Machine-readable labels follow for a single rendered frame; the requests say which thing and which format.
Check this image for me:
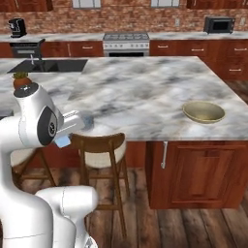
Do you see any black coffee machine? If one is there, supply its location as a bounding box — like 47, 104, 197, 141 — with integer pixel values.
8, 17, 28, 39

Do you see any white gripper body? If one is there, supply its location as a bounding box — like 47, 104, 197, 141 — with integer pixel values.
57, 109, 86, 138

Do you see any potted plant in brown pot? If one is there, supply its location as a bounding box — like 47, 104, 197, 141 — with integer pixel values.
12, 71, 33, 91

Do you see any wooden base cupboard run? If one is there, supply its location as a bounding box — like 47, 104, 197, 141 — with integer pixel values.
148, 39, 248, 82
40, 40, 105, 59

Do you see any black microwave oven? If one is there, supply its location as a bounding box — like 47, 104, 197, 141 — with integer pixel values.
202, 15, 236, 35

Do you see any silver cupboard door handle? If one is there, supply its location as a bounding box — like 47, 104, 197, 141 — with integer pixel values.
160, 140, 170, 170

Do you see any wooden island cupboard door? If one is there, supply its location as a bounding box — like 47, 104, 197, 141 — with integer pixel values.
145, 140, 248, 210

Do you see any wooden stool with white cushion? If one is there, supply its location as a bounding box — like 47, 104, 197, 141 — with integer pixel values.
69, 132, 131, 240
9, 146, 58, 189

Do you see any grey dishwasher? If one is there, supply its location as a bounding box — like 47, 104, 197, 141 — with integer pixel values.
9, 38, 47, 59

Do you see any beige ice bowl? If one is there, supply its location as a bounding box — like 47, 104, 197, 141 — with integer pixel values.
182, 101, 227, 125

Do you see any black sink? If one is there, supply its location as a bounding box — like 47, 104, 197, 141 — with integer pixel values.
7, 58, 89, 75

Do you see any white framed window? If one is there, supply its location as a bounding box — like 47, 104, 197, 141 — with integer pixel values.
150, 0, 181, 9
71, 0, 102, 10

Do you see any silver stove with oven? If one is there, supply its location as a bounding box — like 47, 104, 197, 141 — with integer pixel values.
102, 31, 151, 58

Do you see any wooden wall cupboard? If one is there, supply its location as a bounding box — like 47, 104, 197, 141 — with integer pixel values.
0, 0, 54, 14
186, 0, 248, 10

